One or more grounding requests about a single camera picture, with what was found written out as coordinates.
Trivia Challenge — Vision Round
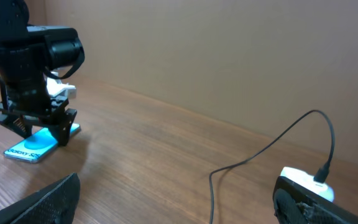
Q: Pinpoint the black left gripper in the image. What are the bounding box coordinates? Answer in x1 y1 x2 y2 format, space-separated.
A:
0 26 85 146

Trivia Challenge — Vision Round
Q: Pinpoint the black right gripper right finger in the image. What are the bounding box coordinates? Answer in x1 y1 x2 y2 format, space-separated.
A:
272 176 358 224

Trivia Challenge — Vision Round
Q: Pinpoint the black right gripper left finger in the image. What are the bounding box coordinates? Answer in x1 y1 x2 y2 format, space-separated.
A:
0 173 80 224

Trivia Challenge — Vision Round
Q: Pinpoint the Galaxy S25 smartphone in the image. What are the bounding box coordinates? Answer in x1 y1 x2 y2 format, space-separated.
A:
3 123 81 164

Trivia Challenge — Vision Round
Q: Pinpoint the black charging cable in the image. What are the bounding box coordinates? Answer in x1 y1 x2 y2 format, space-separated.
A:
208 109 336 224

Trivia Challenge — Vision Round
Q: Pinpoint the white charger adapter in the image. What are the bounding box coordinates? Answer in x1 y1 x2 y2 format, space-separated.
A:
280 167 334 202

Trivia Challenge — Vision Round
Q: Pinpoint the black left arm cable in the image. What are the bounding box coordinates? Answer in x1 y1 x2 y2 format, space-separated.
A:
0 43 86 103

